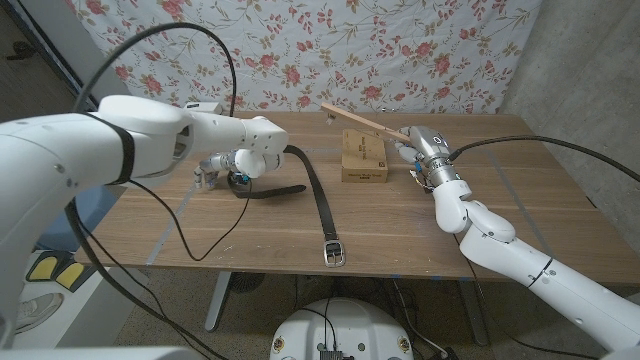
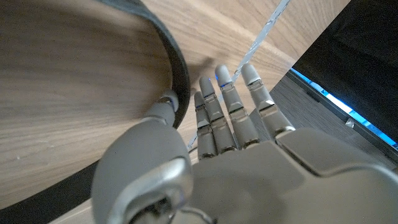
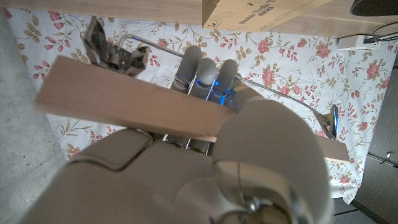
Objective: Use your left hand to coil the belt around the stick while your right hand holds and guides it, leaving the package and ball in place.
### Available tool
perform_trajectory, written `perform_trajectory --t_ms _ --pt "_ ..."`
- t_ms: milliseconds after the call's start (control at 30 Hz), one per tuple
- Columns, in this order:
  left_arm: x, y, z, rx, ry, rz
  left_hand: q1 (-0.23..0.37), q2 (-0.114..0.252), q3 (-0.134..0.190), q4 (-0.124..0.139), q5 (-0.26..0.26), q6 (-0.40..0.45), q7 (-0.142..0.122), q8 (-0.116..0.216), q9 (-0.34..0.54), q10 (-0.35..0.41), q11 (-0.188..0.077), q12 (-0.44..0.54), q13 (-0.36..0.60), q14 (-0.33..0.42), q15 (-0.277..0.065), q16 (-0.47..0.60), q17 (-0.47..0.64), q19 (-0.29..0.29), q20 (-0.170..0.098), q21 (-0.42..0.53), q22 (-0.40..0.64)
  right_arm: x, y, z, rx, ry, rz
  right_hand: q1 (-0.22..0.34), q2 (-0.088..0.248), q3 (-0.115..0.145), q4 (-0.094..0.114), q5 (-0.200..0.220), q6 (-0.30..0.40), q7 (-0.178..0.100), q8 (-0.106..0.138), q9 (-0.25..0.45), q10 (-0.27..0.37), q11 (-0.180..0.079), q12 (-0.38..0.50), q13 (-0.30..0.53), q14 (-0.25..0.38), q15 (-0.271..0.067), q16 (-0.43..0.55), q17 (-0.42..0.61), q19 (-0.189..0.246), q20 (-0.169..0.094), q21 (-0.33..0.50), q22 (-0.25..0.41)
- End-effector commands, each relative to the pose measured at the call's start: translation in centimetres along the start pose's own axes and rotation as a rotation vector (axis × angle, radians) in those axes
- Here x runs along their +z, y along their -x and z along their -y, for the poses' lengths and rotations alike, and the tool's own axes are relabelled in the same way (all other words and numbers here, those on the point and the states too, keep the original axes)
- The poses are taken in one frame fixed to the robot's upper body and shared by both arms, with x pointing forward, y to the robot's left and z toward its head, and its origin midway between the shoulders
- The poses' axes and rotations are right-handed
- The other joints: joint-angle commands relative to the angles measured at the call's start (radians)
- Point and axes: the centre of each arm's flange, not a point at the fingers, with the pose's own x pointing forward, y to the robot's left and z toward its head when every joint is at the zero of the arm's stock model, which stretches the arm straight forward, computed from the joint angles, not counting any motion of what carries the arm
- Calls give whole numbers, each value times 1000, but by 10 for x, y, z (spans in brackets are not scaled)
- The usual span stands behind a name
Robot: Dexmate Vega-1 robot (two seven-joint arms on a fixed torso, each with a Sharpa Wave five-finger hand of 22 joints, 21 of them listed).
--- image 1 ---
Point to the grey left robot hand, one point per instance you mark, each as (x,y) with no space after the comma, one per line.
(217,162)

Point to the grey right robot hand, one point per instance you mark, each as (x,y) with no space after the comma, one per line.
(432,147)

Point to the wooden stick with metal clips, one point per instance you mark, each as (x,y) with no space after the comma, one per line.
(360,121)

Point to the black leather belt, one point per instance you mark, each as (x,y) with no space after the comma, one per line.
(320,195)

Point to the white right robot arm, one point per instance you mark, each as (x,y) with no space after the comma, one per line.
(540,275)

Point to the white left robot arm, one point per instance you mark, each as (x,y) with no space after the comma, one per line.
(75,160)

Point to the brown cardboard package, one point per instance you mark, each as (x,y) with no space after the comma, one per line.
(362,160)

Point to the white power box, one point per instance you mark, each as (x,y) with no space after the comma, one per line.
(202,106)

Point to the blue plastic bin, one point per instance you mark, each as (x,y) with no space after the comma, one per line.
(95,210)

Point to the grey table leg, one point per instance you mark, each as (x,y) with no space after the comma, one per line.
(217,300)
(472,310)

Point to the floral backdrop cloth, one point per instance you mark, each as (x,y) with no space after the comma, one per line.
(325,50)

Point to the black yellow foot pedal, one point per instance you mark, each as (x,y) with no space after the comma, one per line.
(55,272)

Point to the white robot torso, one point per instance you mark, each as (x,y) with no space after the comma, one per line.
(345,330)

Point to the black door hook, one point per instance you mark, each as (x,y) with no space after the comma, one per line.
(22,49)

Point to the grey sneaker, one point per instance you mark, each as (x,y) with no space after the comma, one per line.
(42,310)

